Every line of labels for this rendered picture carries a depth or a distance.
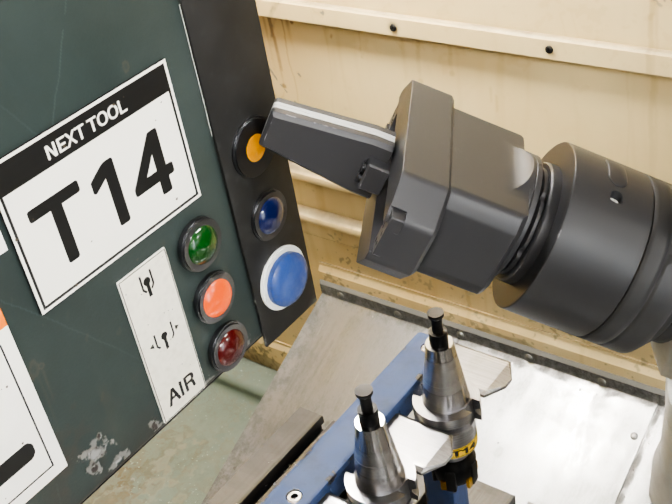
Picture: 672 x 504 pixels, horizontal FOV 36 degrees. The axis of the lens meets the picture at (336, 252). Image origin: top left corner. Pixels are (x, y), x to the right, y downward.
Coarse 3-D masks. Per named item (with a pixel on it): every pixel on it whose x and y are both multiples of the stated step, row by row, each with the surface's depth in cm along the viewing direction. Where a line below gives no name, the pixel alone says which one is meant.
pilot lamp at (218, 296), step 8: (216, 280) 50; (224, 280) 51; (208, 288) 50; (216, 288) 50; (224, 288) 51; (208, 296) 50; (216, 296) 50; (224, 296) 51; (208, 304) 50; (216, 304) 50; (224, 304) 51; (208, 312) 50; (216, 312) 51
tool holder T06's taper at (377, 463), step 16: (368, 432) 85; (384, 432) 85; (368, 448) 86; (384, 448) 86; (368, 464) 86; (384, 464) 86; (400, 464) 88; (368, 480) 87; (384, 480) 87; (400, 480) 88
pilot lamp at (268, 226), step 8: (272, 200) 52; (280, 200) 53; (264, 208) 52; (272, 208) 52; (280, 208) 53; (264, 216) 52; (272, 216) 52; (280, 216) 53; (264, 224) 52; (272, 224) 52; (280, 224) 53; (264, 232) 52; (272, 232) 53
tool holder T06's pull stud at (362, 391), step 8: (360, 384) 84; (368, 384) 84; (360, 392) 84; (368, 392) 83; (360, 400) 84; (368, 400) 84; (360, 408) 85; (368, 408) 84; (376, 408) 85; (360, 416) 85; (368, 416) 84; (376, 416) 85; (360, 424) 85; (368, 424) 85; (376, 424) 85
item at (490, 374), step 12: (456, 348) 103; (468, 348) 103; (468, 360) 101; (480, 360) 101; (492, 360) 101; (504, 360) 101; (468, 372) 100; (480, 372) 100; (492, 372) 99; (504, 372) 99; (480, 384) 98; (492, 384) 98; (504, 384) 98; (480, 396) 98
